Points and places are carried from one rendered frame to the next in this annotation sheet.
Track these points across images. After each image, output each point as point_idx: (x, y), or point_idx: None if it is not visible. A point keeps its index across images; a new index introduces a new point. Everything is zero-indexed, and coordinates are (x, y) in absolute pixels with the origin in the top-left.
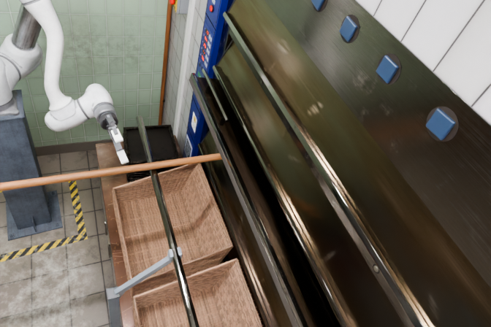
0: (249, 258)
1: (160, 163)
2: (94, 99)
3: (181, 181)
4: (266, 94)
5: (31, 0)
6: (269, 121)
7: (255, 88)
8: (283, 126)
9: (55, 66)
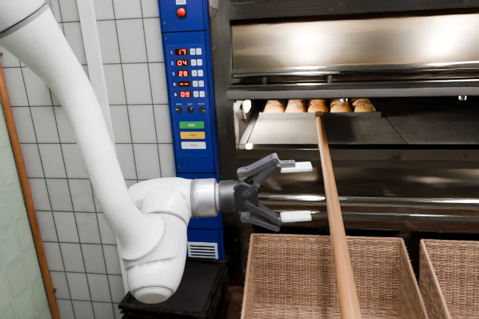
0: (441, 209)
1: (332, 179)
2: (177, 188)
3: (252, 283)
4: (358, 11)
5: (38, 6)
6: (376, 36)
7: (323, 33)
8: (398, 22)
9: (112, 149)
